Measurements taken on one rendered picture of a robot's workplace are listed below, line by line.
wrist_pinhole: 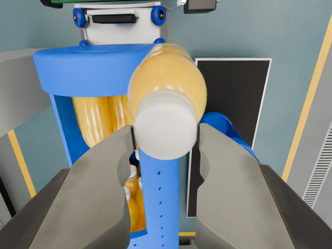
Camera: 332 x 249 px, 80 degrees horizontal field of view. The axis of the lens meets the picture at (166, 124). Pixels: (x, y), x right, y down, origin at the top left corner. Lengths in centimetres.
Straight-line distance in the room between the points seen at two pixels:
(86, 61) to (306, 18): 166
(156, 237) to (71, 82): 41
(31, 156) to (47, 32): 110
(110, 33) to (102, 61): 31
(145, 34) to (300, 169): 203
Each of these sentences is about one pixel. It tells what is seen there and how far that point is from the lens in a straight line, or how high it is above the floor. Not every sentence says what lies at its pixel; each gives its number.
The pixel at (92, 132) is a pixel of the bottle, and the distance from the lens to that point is 47.
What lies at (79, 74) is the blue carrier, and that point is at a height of 123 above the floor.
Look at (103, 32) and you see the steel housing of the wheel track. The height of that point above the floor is 93.
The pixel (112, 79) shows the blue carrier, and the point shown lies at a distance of 33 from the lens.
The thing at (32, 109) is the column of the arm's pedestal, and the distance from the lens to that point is 126.
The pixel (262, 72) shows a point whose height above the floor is 15.
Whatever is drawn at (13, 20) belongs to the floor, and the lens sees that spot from 184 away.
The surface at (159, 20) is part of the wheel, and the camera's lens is 57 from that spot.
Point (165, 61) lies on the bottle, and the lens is 16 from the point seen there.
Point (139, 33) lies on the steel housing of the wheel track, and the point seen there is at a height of 93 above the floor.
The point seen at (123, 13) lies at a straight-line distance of 50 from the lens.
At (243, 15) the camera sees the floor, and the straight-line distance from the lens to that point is 164.
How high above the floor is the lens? 154
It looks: 65 degrees down
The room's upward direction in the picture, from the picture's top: 178 degrees clockwise
